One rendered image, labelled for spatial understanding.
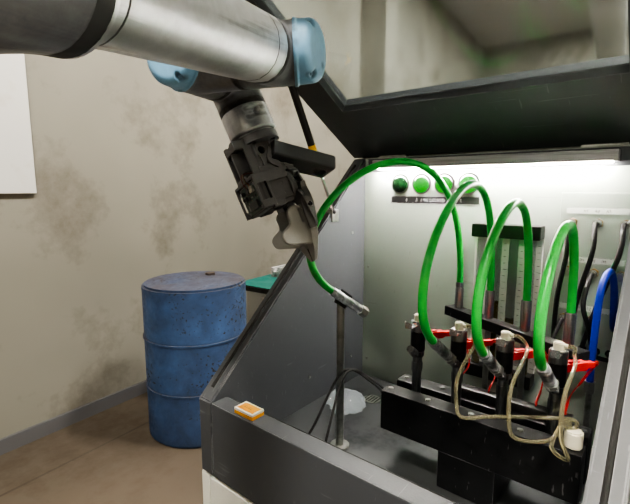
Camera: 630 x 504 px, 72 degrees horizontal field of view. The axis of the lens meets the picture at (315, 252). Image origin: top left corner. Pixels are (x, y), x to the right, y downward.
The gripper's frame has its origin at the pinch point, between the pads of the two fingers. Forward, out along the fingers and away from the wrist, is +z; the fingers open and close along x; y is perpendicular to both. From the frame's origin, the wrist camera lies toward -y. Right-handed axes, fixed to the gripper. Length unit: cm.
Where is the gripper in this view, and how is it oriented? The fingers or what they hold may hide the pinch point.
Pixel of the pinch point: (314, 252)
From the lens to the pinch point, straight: 69.4
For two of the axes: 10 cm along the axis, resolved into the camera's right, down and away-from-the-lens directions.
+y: -7.8, 3.3, -5.3
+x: 4.9, -2.1, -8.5
